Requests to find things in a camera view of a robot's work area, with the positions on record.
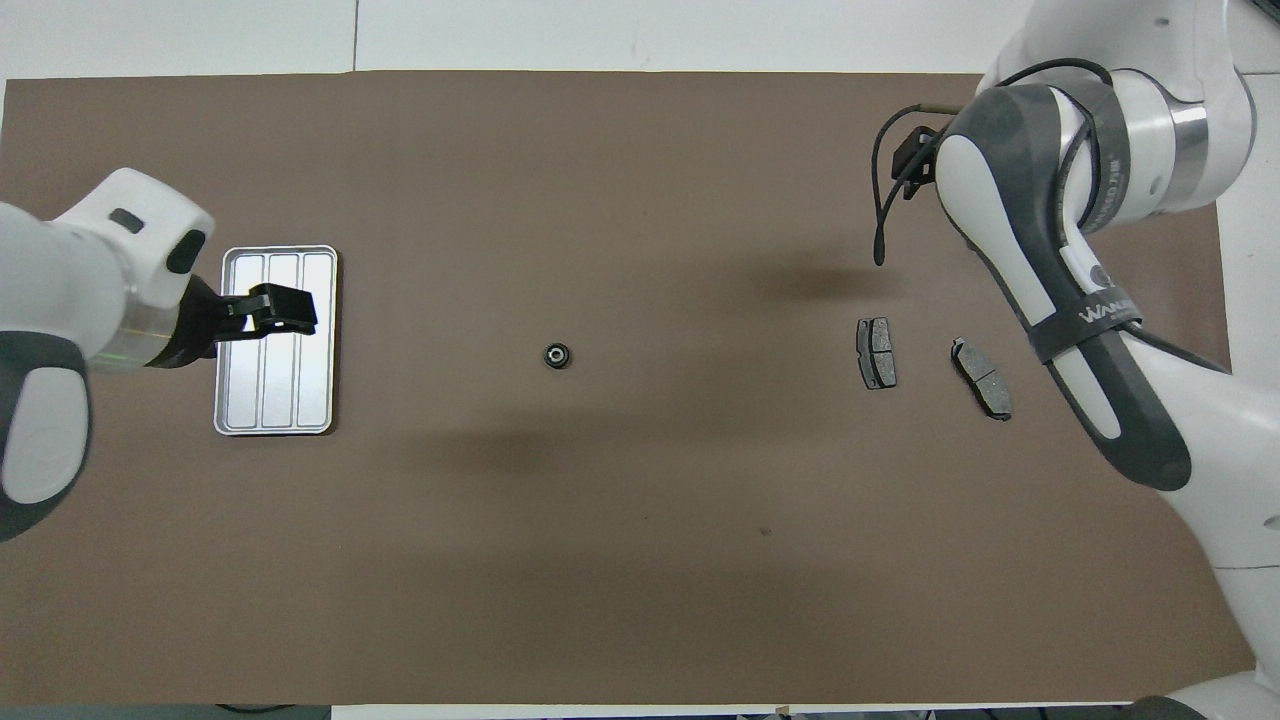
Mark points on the brown table mat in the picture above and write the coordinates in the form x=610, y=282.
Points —
x=620, y=500

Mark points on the small rectangular brake pad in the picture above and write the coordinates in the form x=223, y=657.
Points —
x=877, y=352

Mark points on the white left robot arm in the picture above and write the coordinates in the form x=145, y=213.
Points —
x=60, y=330

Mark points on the silver ribbed metal tray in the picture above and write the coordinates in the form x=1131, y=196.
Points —
x=290, y=390

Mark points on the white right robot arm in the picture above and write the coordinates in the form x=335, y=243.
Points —
x=1120, y=300

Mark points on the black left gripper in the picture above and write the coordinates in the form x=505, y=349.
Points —
x=205, y=325

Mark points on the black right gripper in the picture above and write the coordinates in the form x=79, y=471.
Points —
x=912, y=155

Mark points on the long grey brake pad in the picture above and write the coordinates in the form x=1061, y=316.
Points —
x=983, y=378

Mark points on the large black bearing gear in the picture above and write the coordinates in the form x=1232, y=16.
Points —
x=556, y=355

